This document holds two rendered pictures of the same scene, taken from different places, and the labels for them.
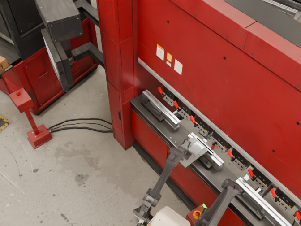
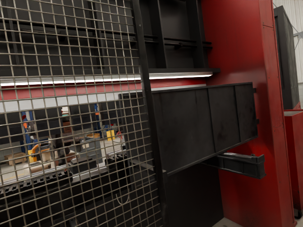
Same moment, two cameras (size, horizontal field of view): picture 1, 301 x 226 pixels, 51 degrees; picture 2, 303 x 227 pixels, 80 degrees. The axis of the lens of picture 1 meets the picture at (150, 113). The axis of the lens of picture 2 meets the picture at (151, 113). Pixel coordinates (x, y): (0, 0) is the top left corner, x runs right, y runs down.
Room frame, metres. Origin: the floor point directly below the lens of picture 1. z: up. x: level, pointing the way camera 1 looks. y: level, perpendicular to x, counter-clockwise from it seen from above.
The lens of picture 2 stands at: (1.82, -1.84, 1.28)
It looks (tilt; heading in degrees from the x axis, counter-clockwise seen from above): 3 degrees down; 97
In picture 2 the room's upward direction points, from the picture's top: 8 degrees counter-clockwise
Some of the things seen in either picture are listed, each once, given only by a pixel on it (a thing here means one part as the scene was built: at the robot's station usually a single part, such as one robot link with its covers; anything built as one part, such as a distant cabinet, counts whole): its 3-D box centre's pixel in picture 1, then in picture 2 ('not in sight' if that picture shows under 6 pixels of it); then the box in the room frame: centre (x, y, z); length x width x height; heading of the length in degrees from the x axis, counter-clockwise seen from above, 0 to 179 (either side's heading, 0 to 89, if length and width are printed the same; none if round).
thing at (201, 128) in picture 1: (204, 123); not in sight; (1.52, -0.44, 1.26); 0.15 x 0.09 x 0.17; 41
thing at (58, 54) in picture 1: (58, 59); not in sight; (2.03, 0.81, 1.42); 0.45 x 0.12 x 0.36; 28
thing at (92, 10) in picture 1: (84, 17); not in sight; (2.30, 0.60, 1.67); 0.40 x 0.24 x 0.07; 41
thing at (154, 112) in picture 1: (152, 110); not in sight; (1.91, -0.02, 0.89); 0.30 x 0.05 x 0.03; 41
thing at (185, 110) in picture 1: (187, 108); not in sight; (1.67, -0.31, 1.26); 0.15 x 0.09 x 0.17; 41
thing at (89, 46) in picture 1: (91, 59); not in sight; (2.30, 0.60, 1.18); 0.40 x 0.24 x 0.07; 41
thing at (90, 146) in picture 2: not in sight; (79, 156); (-0.33, 1.79, 0.36); 0.80 x 0.60 x 0.72; 54
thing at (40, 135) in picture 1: (30, 118); not in sight; (2.11, 1.36, 0.41); 0.25 x 0.20 x 0.83; 131
